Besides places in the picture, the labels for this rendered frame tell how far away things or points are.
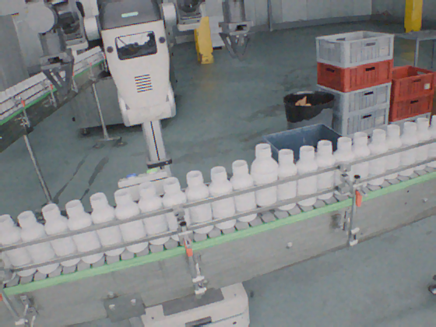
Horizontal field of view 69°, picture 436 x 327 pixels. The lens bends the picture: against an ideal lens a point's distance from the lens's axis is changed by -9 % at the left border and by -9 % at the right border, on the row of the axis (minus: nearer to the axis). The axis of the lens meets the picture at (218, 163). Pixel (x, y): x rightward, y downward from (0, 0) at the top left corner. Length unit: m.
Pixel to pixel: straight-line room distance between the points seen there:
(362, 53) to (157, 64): 2.20
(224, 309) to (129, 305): 0.80
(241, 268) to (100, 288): 0.38
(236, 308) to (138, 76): 1.12
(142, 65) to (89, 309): 0.84
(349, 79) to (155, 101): 2.10
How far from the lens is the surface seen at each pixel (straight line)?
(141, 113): 1.35
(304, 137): 1.64
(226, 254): 0.93
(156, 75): 1.32
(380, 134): 1.02
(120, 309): 0.99
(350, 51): 3.08
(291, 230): 0.96
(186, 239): 0.77
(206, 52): 8.47
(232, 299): 1.71
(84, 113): 4.86
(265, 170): 0.85
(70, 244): 0.90
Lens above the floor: 1.56
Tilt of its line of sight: 27 degrees down
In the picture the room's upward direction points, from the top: 7 degrees counter-clockwise
